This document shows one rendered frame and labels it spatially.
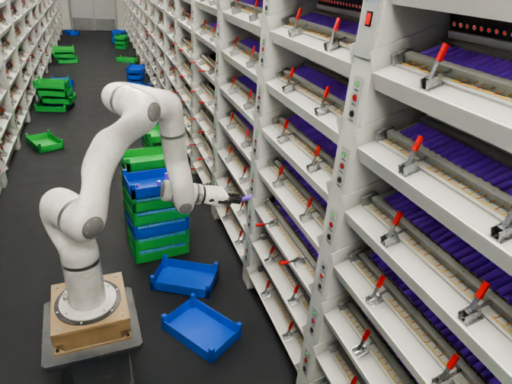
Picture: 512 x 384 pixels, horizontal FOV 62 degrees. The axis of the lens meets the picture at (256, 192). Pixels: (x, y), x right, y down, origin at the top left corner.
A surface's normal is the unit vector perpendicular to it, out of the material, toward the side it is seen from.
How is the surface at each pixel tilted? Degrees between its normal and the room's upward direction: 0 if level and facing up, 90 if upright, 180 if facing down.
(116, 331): 90
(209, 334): 0
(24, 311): 0
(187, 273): 0
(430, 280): 21
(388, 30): 90
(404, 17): 90
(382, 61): 90
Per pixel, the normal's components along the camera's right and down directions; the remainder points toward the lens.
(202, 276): 0.07, -0.88
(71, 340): 0.37, 0.45
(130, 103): -0.39, -0.29
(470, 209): -0.26, -0.80
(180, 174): 0.21, -0.22
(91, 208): 0.74, -0.17
